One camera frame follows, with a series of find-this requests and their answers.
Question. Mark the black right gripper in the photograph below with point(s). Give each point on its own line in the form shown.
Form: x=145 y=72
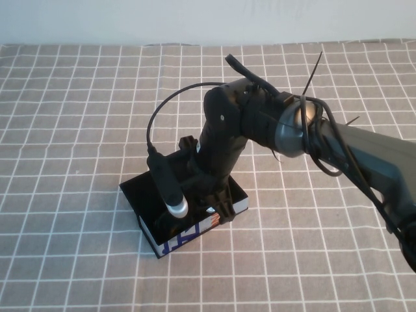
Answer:
x=217 y=159

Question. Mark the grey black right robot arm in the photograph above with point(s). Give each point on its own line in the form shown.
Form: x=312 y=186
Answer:
x=373 y=152

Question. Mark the glasses case with printed sides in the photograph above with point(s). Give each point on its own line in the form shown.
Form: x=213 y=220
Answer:
x=139 y=195

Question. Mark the grey white checked tablecloth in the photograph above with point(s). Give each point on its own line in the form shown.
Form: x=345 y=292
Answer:
x=81 y=130

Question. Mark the short black zip tie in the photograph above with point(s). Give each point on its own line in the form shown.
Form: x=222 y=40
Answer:
x=352 y=120

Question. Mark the long black zip tie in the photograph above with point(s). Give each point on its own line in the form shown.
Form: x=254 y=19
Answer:
x=312 y=73

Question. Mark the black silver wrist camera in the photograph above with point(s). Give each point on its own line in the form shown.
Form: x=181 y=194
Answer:
x=165 y=185

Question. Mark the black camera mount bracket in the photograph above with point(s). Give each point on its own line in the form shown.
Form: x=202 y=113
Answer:
x=187 y=143

